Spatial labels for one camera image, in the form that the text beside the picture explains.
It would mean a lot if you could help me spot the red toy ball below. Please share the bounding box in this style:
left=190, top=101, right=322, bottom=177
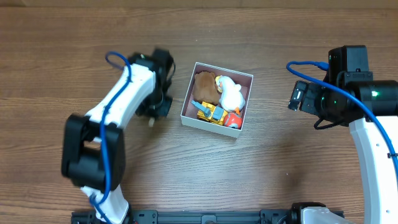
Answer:
left=223, top=113, right=243, bottom=129

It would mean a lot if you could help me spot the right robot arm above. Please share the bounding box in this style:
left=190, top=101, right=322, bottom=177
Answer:
left=286, top=45, right=397, bottom=223

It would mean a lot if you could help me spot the left blue cable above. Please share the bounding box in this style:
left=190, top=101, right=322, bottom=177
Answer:
left=88, top=51, right=133, bottom=224

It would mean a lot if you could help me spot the wooden rattle drum toy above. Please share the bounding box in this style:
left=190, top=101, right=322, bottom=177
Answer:
left=148, top=118, right=155, bottom=127

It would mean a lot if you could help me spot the white plush duck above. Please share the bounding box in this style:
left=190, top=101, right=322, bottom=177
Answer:
left=215, top=75, right=246, bottom=115

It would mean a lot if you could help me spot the white square cardboard box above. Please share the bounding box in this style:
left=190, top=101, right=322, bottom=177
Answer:
left=180, top=62, right=254, bottom=138

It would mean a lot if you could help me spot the brown plush toy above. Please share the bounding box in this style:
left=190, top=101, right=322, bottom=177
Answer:
left=192, top=71, right=220, bottom=105

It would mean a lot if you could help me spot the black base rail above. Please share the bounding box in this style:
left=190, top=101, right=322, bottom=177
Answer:
left=70, top=209, right=346, bottom=224

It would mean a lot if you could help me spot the yellow toy truck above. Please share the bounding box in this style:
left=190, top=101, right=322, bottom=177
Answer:
left=191, top=100, right=228, bottom=126

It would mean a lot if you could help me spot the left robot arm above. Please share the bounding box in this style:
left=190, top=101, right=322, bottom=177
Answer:
left=61, top=48, right=175, bottom=223

